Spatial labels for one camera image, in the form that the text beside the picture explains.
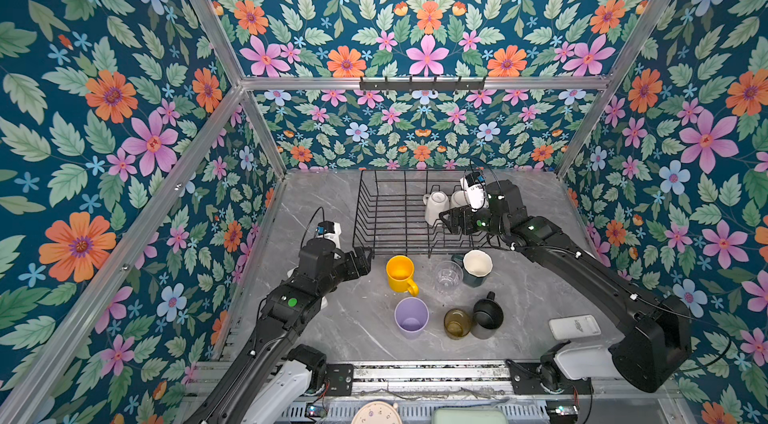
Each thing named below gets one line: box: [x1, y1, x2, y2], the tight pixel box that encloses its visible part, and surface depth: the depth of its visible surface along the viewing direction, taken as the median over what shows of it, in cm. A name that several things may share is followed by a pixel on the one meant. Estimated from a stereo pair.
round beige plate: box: [351, 401, 403, 424], surface depth 69 cm
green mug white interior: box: [451, 248, 494, 288], surface depth 86 cm
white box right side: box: [548, 314, 602, 340], surface depth 83 cm
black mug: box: [471, 291, 504, 340], surface depth 82 cm
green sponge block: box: [432, 408, 508, 424], surface depth 68 cm
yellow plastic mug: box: [386, 254, 419, 297], surface depth 86 cm
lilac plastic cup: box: [394, 296, 430, 340], surface depth 80 cm
